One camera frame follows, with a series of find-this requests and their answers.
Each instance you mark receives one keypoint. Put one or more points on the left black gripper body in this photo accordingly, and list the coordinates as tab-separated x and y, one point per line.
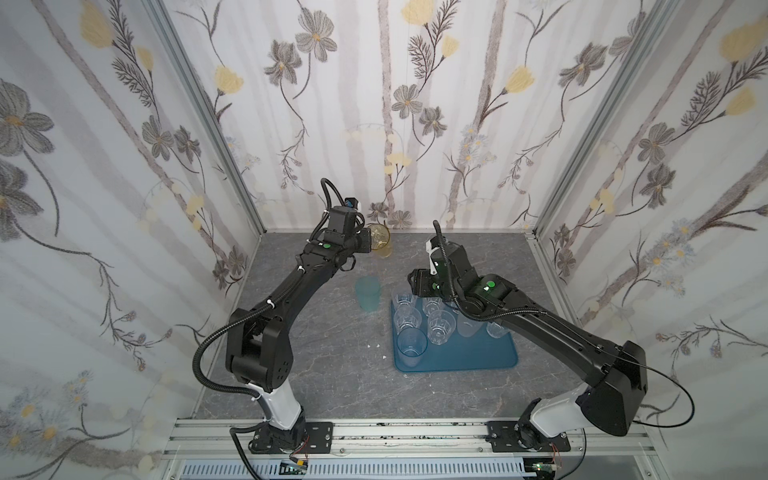
365	240

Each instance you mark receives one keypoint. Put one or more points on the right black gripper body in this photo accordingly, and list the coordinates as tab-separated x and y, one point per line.
420	282

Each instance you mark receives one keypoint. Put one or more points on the clear faceted glass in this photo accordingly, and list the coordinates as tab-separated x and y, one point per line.
403	298
440	326
406	316
432	306

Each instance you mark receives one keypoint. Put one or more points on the yellow tall plastic cup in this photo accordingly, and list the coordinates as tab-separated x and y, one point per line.
381	242

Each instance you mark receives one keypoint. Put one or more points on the blue tall plastic cup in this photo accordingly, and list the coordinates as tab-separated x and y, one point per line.
410	346

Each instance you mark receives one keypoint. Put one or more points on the teal plastic tray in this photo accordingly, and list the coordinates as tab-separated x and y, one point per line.
480	352

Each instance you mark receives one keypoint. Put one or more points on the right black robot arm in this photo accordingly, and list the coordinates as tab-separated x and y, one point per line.
613	381

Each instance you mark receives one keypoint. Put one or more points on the green tall plastic cup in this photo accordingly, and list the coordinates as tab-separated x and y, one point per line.
368	293

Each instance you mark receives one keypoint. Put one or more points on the white perforated cable duct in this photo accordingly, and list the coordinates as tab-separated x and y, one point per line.
414	468

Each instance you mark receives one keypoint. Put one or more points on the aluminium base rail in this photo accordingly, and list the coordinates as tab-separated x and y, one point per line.
204	449

